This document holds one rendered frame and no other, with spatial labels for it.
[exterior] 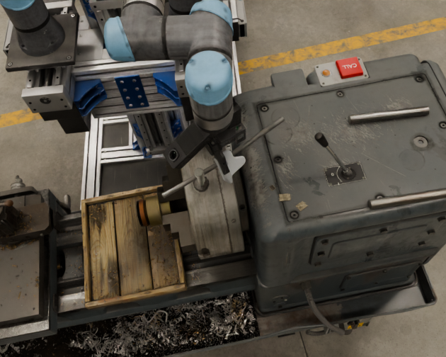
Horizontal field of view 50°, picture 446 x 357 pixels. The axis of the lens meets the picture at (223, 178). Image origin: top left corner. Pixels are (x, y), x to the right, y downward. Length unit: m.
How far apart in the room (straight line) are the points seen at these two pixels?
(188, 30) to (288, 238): 0.54
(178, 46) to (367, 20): 2.63
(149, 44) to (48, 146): 2.17
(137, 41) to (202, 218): 0.51
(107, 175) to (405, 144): 1.62
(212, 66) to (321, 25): 2.58
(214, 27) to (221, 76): 0.11
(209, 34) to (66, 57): 0.89
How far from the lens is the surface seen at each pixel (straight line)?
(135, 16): 0.87
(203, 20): 0.84
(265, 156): 1.20
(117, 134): 2.61
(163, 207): 1.32
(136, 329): 1.78
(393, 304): 1.86
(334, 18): 3.38
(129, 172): 2.47
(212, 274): 1.49
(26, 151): 3.01
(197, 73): 0.77
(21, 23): 1.63
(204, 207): 1.19
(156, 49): 0.85
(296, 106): 1.29
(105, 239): 1.58
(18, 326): 1.54
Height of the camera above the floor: 2.28
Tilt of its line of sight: 61 degrees down
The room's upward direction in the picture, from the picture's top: 8 degrees counter-clockwise
